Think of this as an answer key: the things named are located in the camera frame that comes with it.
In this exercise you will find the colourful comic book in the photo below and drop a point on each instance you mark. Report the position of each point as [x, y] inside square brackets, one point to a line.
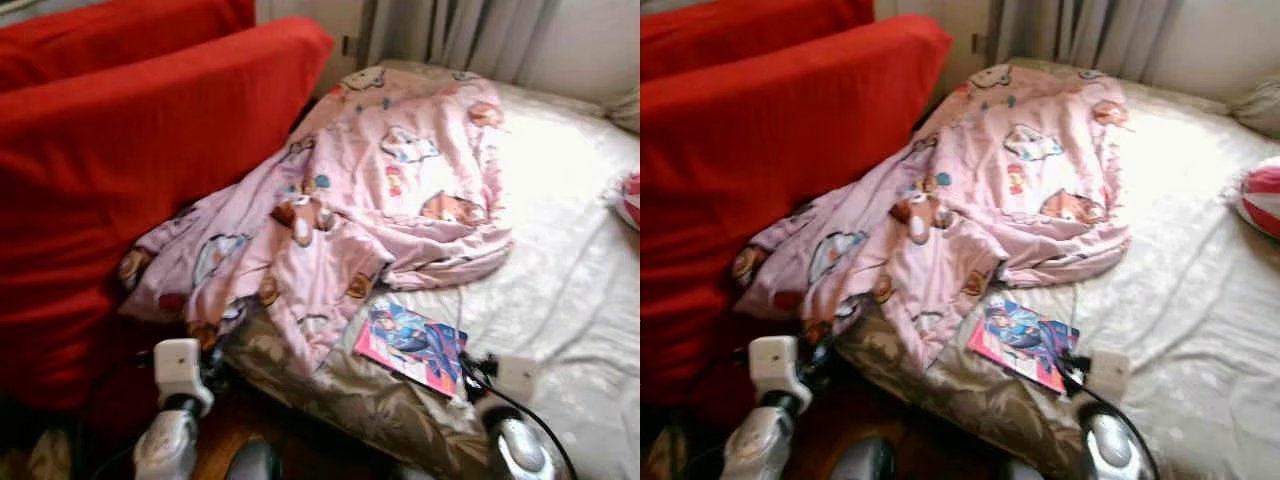
[405, 345]
[1020, 342]

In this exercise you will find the brown cardboard piece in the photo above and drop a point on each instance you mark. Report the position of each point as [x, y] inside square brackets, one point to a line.
[665, 455]
[48, 455]

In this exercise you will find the white floral bed sheet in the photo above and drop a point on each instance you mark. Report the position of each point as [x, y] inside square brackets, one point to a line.
[1180, 290]
[570, 280]

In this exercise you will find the grey curtain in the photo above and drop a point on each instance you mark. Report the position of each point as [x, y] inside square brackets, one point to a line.
[1090, 35]
[470, 35]

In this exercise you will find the large red fabric cushion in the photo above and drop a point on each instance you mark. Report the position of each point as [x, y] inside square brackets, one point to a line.
[120, 200]
[760, 200]

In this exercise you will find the pink cartoon print blanket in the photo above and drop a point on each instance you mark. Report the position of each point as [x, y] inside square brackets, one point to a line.
[1000, 190]
[380, 190]

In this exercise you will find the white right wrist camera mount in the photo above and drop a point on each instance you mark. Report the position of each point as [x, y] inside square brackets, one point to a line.
[1110, 375]
[518, 378]

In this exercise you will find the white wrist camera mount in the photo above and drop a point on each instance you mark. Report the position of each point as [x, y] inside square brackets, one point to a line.
[1110, 375]
[180, 370]
[775, 368]
[518, 378]

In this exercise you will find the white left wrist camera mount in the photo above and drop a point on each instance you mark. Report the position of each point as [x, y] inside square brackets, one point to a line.
[775, 368]
[180, 370]

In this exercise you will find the red white blue star bolster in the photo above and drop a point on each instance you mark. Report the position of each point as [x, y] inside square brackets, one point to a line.
[1262, 198]
[630, 200]

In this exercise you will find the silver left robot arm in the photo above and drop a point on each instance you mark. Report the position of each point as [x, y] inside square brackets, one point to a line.
[165, 445]
[758, 445]

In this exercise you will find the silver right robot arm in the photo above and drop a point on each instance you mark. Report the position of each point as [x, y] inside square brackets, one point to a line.
[520, 445]
[1110, 445]

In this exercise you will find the grey left robot leg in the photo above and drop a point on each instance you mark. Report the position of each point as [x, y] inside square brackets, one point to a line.
[862, 462]
[255, 462]

